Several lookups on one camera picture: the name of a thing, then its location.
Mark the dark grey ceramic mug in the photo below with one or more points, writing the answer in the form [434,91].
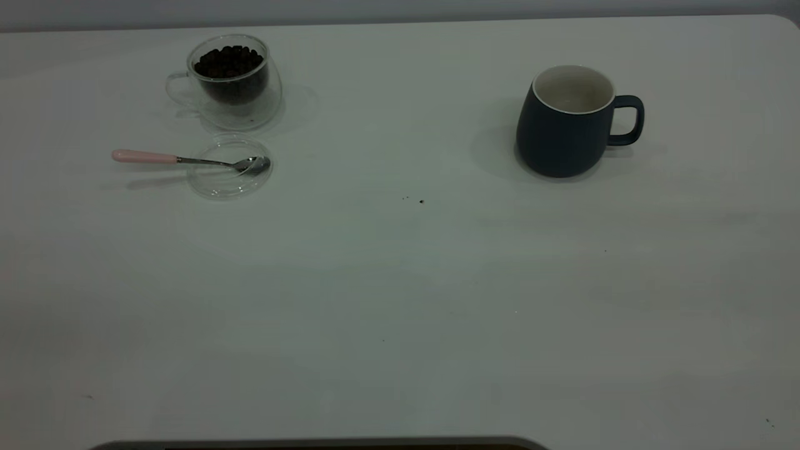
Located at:
[559,140]

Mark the coffee beans in glass cup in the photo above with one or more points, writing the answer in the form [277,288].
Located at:
[228,61]

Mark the clear double-wall glass cup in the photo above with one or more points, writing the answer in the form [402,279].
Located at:
[250,109]

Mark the clear round glass lid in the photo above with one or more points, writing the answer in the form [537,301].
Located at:
[219,184]

